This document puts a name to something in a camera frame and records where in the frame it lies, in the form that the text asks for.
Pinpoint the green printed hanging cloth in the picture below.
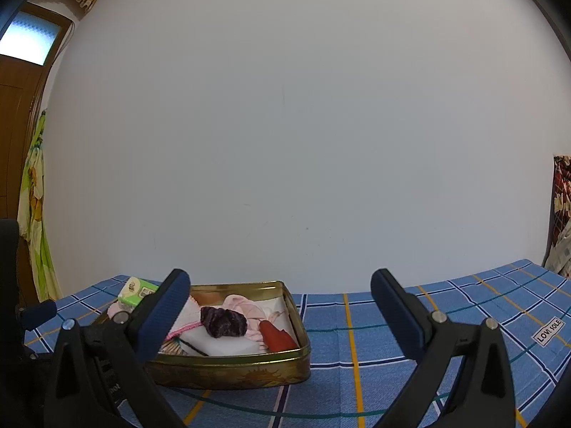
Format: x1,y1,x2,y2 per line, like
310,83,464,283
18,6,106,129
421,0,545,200
17,109,63,301

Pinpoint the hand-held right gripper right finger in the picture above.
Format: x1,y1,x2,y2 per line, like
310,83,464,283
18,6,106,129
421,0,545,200
370,268,518,428

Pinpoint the white foam block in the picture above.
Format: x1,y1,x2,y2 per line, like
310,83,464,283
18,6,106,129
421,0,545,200
183,327,262,357

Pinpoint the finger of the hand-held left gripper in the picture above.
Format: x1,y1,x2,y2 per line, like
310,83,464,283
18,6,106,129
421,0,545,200
20,301,58,330

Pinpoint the white cloth pink trim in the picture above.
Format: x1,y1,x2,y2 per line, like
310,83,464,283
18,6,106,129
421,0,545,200
165,296,206,342

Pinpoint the dark red printed cloth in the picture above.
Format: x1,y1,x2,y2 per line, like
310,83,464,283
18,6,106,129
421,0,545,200
552,154,571,233

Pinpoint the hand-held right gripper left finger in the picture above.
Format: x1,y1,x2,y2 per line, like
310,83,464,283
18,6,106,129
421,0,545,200
43,269,192,428

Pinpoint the white paper liner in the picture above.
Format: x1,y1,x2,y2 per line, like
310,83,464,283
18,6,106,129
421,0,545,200
263,296,293,322

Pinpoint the gold tin box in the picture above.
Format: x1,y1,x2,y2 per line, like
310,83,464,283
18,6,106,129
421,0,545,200
91,280,312,391

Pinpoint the brown wooden door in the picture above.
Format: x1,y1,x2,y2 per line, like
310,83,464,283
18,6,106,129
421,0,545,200
0,2,74,295

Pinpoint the green tissue packet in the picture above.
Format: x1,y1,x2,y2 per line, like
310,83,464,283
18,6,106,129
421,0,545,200
118,276,161,310

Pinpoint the white sheet label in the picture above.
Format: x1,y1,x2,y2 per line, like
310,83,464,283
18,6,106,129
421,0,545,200
533,323,567,346

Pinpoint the red gold drawstring pouch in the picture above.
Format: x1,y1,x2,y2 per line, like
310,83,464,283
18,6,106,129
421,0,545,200
259,320,299,353

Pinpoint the black hair pin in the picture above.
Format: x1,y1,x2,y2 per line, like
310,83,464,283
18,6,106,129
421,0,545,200
178,339,210,357

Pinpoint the transom window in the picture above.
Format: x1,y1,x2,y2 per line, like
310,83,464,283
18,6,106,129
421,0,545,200
0,9,61,65

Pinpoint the purple scrunchie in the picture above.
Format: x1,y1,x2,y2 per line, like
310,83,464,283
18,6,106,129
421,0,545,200
199,307,248,338

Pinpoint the blue plaid sheet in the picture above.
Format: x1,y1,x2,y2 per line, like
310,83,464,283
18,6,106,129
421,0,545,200
22,259,571,428

